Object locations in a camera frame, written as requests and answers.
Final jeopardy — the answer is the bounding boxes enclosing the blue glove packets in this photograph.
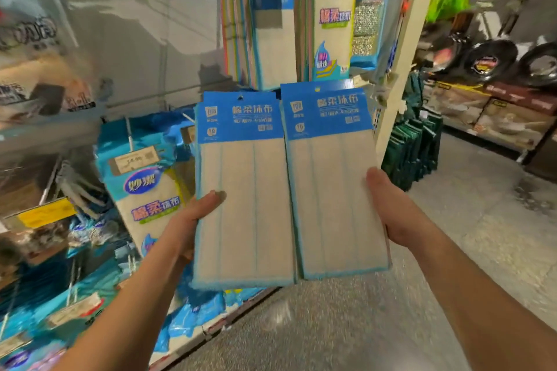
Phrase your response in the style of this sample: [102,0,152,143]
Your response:
[157,288,262,354]

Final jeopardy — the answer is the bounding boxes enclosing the hung scouring pad packet bunch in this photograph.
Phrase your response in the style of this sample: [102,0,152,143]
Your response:
[352,0,393,72]

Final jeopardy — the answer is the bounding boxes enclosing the person's right forearm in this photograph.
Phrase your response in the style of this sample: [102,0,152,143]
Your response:
[409,227,557,371]

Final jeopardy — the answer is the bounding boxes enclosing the dark green goods pile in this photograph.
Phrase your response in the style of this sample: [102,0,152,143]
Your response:
[381,71,445,192]

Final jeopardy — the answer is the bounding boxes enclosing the teal cloth packets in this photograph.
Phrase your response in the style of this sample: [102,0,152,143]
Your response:
[0,253,123,371]

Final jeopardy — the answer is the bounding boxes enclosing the person's left hand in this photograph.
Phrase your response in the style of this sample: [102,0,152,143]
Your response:
[157,190,227,267]

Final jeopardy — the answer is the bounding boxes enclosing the cotton-soft cloth packet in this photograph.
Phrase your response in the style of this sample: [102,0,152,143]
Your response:
[294,0,360,82]

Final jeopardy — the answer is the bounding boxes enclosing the bright yellow price tag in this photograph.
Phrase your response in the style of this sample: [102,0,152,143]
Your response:
[16,198,78,228]

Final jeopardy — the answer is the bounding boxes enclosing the person's right hand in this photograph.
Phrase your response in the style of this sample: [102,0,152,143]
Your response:
[364,166,436,250]

